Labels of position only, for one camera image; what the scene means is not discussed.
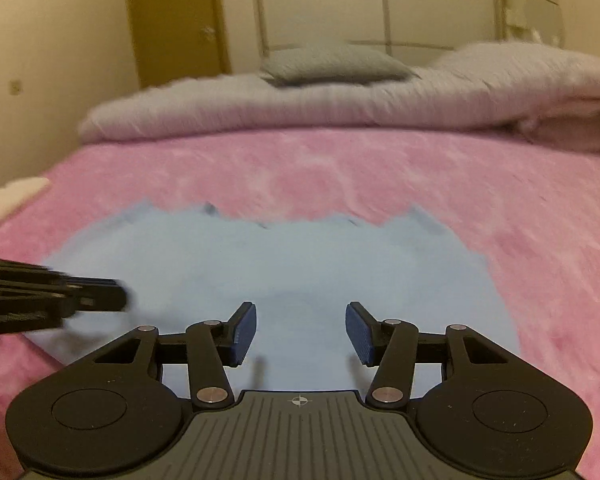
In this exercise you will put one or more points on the light blue sweatshirt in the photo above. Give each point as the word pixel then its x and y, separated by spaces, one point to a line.
pixel 280 260

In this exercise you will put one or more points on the cream wardrobe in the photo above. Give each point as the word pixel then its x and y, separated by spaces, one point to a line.
pixel 330 0

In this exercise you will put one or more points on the wooden door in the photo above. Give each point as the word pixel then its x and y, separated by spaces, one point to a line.
pixel 180 20

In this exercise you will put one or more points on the grey pillow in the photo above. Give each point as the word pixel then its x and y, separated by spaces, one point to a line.
pixel 330 65

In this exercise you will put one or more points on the pink floral bed sheet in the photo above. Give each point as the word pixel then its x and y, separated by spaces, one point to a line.
pixel 530 210

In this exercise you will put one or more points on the oval mirror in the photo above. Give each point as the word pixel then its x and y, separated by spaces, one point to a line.
pixel 545 10

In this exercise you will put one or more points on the grey striped duvet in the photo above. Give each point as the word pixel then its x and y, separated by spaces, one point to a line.
pixel 430 100

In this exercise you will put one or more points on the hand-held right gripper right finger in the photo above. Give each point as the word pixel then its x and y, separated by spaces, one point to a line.
pixel 360 335

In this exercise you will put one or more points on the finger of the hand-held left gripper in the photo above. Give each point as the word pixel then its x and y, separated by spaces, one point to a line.
pixel 100 297

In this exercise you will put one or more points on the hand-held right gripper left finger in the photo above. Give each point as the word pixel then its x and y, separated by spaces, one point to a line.
pixel 245 332

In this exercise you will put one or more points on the cream folded cloth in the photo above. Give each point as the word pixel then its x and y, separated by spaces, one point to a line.
pixel 5 200

